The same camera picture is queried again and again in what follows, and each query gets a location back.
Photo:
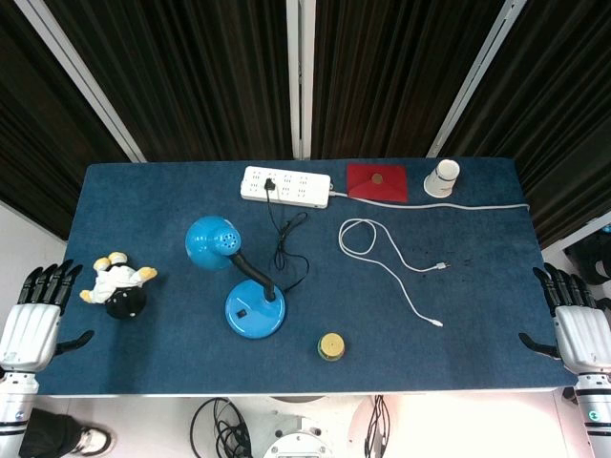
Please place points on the white paper cup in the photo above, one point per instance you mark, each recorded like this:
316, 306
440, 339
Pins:
441, 179

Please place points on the black white shoe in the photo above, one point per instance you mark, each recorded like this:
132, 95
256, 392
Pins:
90, 440

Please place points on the white power strip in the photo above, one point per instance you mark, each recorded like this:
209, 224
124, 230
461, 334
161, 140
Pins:
285, 186

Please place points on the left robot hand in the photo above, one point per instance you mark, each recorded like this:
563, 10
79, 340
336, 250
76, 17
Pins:
28, 326

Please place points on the yellow green small jar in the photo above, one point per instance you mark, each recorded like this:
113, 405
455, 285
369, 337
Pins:
331, 347

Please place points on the white black plush toy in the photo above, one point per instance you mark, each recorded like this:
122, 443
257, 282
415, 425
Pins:
117, 286

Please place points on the blue table mat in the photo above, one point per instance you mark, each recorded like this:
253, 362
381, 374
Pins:
305, 305

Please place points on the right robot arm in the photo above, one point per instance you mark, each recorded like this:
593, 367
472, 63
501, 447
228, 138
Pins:
594, 410

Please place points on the red envelope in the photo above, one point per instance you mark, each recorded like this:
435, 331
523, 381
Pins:
378, 183

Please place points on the blue desk lamp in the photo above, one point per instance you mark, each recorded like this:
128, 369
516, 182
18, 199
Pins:
238, 281

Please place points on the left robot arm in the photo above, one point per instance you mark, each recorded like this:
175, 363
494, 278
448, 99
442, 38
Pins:
14, 405

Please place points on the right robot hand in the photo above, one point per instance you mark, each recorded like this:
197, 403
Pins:
580, 334

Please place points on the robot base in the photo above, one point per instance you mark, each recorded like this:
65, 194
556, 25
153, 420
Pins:
296, 429

